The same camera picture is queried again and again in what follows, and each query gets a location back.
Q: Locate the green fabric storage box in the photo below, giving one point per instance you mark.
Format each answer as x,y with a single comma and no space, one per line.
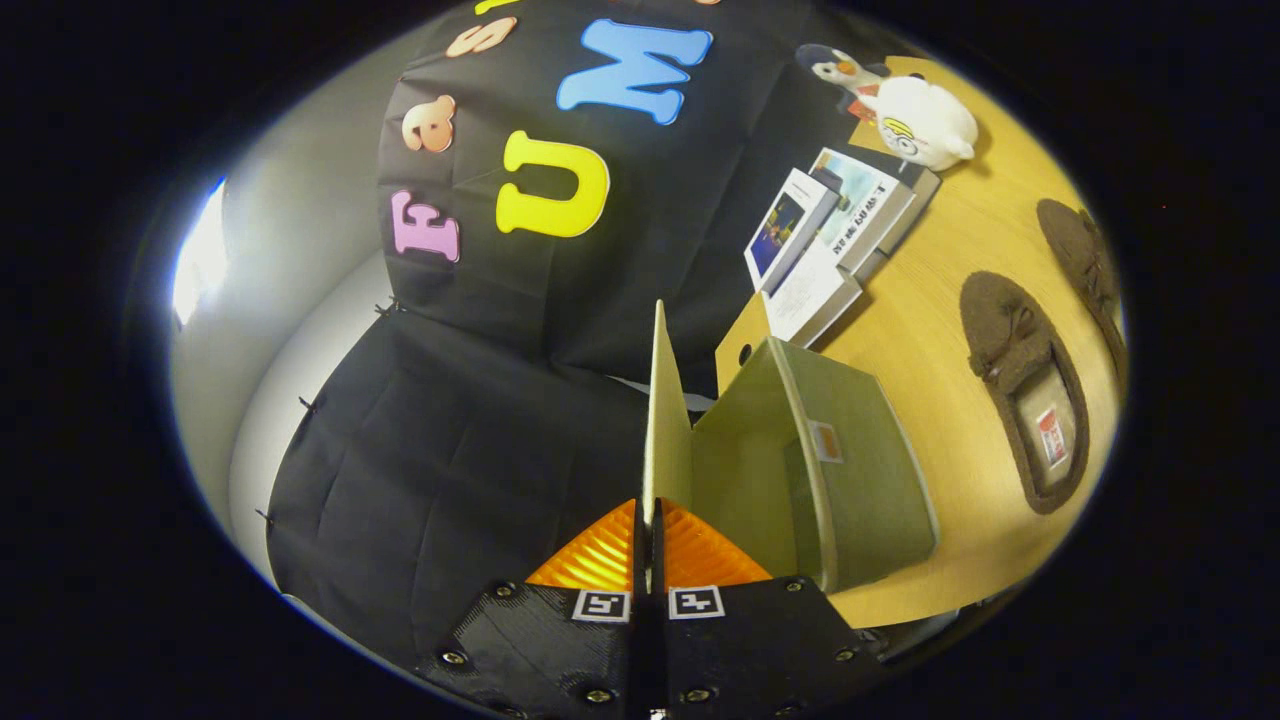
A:
860,480

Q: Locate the small dark-blue cover book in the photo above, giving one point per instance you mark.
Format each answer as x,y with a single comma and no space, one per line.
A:
785,225

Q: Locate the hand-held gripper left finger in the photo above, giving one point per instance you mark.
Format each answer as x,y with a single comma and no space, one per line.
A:
560,650

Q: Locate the grey penguin plush toy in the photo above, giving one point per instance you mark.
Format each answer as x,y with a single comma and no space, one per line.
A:
835,68

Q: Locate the small red card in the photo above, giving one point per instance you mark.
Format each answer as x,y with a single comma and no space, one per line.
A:
860,108

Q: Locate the white cover book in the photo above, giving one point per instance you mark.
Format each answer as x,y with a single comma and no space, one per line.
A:
810,300

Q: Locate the brown fuzzy shoe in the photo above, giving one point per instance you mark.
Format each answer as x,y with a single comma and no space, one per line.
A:
1005,320
1080,245

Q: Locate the light-blue cover book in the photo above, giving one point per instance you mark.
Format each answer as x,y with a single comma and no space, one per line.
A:
865,195

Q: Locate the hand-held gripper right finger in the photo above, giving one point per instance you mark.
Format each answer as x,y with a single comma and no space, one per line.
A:
750,650

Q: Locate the large ceiling light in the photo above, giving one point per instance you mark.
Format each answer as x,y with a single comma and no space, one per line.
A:
200,255

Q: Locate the white seal plush toy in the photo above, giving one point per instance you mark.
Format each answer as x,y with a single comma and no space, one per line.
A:
930,125

